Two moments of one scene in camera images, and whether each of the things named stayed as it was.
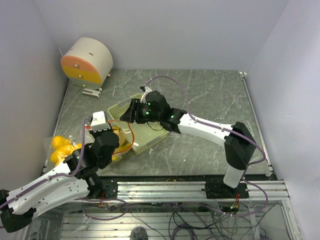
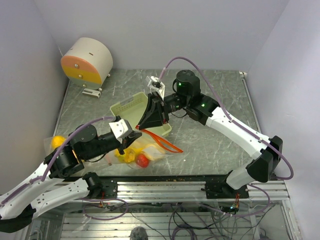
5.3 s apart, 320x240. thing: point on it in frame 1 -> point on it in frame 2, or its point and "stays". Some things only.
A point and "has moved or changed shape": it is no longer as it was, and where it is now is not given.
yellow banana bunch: x=120 y=148 has moved or changed shape
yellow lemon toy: x=58 y=141 stays
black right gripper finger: x=131 y=114 -> x=154 y=116
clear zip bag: x=126 y=137 has moved or changed shape
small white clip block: x=91 y=93 stays
